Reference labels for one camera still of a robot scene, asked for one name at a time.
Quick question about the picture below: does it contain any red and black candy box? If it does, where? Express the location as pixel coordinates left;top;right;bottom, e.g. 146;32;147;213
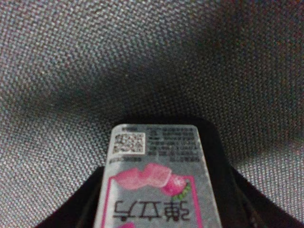
94;124;222;228

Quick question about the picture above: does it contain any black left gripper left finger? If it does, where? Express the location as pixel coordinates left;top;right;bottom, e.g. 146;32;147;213
36;167;104;228

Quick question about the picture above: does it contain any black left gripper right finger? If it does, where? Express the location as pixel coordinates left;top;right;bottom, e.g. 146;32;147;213
194;118;304;228

